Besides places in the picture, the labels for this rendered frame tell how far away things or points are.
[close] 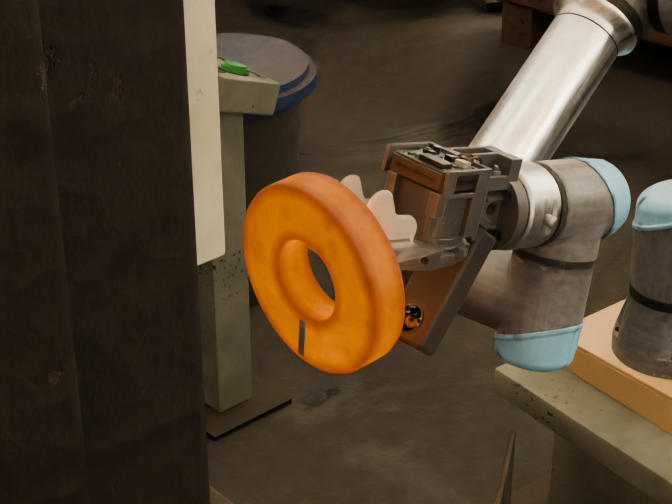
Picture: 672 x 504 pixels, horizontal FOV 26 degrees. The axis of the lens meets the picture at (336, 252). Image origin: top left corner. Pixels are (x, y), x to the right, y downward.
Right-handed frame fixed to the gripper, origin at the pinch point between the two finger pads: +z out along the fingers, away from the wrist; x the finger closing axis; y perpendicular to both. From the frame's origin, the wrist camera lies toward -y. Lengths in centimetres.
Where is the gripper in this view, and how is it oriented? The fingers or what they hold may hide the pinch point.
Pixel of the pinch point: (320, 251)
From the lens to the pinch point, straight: 111.1
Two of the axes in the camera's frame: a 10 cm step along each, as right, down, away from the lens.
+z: -7.2, 0.9, -6.9
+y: 1.9, -9.3, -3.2
